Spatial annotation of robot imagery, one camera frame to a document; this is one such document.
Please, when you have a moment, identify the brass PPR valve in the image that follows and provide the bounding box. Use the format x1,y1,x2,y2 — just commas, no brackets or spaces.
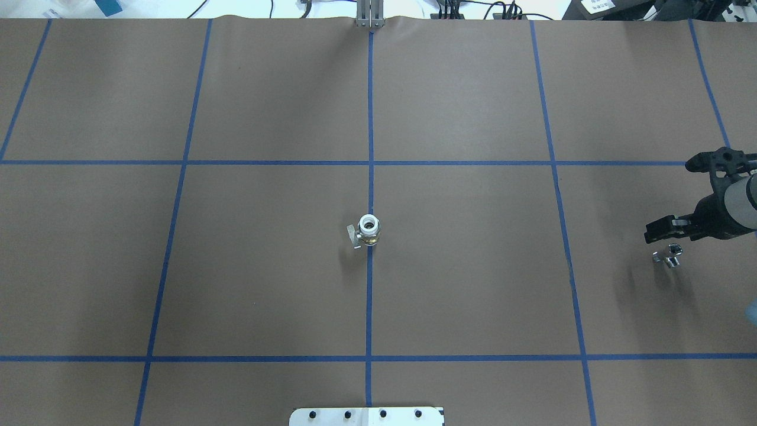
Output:
346,214,381,249

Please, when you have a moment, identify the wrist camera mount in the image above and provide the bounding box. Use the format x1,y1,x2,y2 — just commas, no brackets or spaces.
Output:
685,147,756,193

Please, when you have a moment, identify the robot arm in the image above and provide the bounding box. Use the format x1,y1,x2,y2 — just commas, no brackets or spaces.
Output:
643,175,756,244

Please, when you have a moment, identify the black printer box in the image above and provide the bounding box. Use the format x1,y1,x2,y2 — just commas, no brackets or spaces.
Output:
561,1,655,21

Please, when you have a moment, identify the aluminium frame post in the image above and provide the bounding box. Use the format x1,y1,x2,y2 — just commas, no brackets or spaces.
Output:
355,0,386,30

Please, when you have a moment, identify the silver metal pipe fitting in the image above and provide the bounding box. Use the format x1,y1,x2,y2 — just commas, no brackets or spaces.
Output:
651,243,684,269

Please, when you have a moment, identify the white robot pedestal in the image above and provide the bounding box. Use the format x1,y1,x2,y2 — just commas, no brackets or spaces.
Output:
289,406,445,425

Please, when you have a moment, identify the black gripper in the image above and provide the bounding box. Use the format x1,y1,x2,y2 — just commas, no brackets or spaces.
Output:
643,193,747,244

